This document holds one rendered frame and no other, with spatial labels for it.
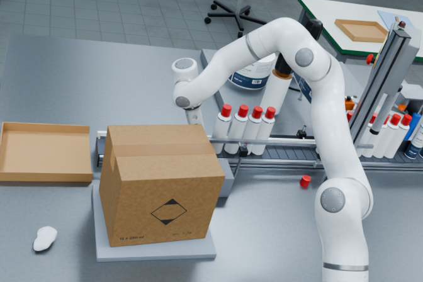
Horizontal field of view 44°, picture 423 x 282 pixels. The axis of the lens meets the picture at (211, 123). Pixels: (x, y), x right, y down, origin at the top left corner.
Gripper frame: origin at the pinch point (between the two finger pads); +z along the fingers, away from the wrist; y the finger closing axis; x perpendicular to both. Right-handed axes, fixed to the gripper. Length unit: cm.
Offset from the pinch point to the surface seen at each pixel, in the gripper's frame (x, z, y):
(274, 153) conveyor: -28.7, 17.3, -1.0
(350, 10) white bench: -139, 66, 170
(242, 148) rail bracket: -14.3, 2.5, -9.7
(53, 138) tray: 50, -7, 9
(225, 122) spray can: -10.5, -5.7, -3.0
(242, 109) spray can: -17.6, -8.2, -1.5
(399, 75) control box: -67, -20, -17
